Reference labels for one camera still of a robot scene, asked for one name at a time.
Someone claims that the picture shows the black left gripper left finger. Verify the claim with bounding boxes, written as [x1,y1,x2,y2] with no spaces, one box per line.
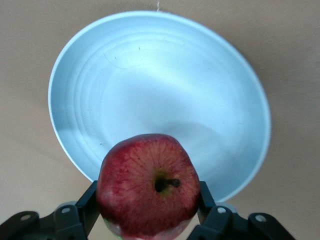
[0,179,101,240]

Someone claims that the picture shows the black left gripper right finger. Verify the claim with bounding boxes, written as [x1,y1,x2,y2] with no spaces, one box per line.
[183,180,298,240]

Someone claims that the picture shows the red apple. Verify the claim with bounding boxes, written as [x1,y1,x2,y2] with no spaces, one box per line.
[95,133,201,240]

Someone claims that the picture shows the light blue plate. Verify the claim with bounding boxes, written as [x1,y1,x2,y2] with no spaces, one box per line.
[47,9,272,204]

